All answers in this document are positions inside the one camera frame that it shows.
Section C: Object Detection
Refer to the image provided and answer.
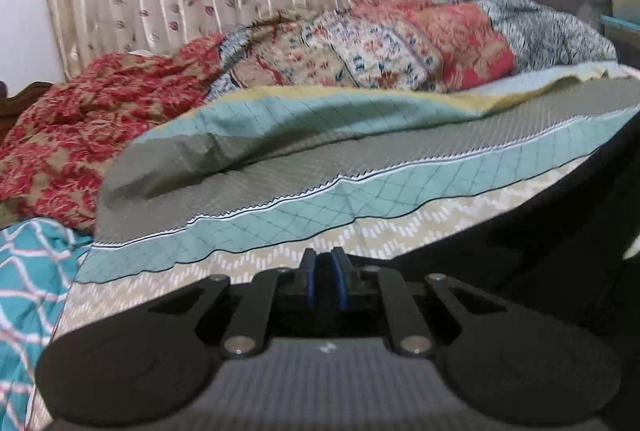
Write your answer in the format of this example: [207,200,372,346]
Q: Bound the teal lattice blanket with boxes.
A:
[0,218,95,431]

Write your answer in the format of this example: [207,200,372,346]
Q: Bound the red floral cloth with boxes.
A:
[0,35,228,232]

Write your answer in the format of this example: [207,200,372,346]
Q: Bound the patterned teal grey bedsheet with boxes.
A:
[30,63,640,431]

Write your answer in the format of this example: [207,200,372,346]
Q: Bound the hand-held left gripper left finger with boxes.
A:
[147,248,322,358]

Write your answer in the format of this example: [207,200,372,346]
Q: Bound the patchwork floral quilt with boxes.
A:
[210,0,518,94]

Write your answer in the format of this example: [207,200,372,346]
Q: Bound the carved wooden headboard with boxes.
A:
[0,81,55,139]

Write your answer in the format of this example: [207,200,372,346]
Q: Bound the black pants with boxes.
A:
[395,108,640,312]

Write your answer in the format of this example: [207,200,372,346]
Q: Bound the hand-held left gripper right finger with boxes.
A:
[330,247,507,357]

